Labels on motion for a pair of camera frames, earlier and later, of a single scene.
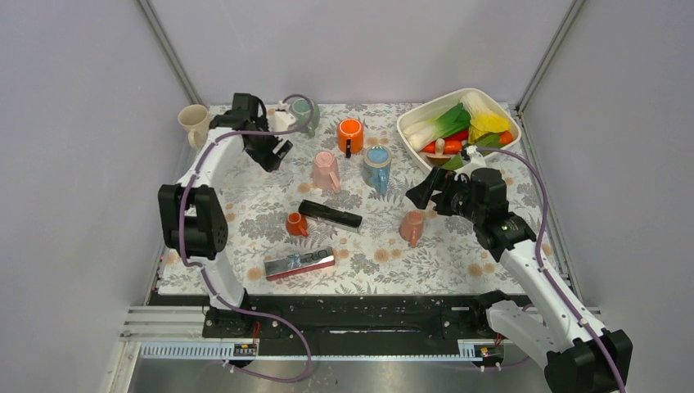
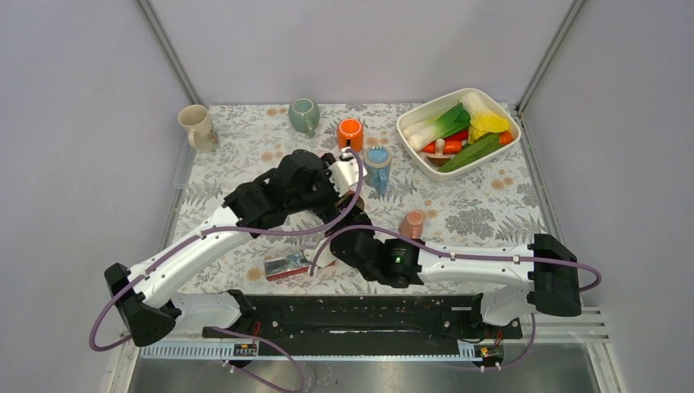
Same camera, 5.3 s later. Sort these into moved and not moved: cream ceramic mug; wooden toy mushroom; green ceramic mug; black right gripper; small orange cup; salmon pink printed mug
Moved: small orange cup; black right gripper
Not moved: cream ceramic mug; salmon pink printed mug; green ceramic mug; wooden toy mushroom
